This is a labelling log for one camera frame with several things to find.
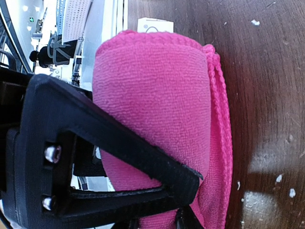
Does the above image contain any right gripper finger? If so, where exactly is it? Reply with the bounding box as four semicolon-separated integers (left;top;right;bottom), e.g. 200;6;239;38
175;206;203;229

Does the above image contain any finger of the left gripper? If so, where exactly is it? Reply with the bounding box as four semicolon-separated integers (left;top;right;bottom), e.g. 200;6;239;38
14;75;203;229

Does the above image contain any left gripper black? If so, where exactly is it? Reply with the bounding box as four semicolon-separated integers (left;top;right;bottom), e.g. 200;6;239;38
0;68;32;191

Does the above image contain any pink microfibre towel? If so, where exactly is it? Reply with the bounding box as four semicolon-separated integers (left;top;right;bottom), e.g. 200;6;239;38
92;31;233;229

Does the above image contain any black office chair background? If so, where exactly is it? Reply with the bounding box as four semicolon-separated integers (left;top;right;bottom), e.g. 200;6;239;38
29;35;78;68

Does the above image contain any white perforated panel background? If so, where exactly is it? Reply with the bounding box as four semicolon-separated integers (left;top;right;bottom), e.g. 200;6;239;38
61;0;92;44

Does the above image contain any aluminium front rail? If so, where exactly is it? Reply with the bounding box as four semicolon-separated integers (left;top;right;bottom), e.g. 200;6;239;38
81;0;129;93

